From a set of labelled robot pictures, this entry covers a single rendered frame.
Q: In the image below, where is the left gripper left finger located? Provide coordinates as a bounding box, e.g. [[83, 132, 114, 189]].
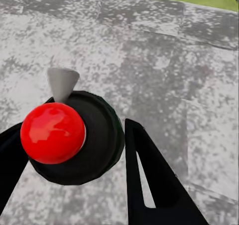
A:
[[0, 122, 28, 215]]

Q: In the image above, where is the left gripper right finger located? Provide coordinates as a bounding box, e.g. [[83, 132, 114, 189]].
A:
[[124, 119, 209, 225]]

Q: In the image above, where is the pesticide atomizer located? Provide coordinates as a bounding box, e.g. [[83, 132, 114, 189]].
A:
[[20, 67, 125, 186]]

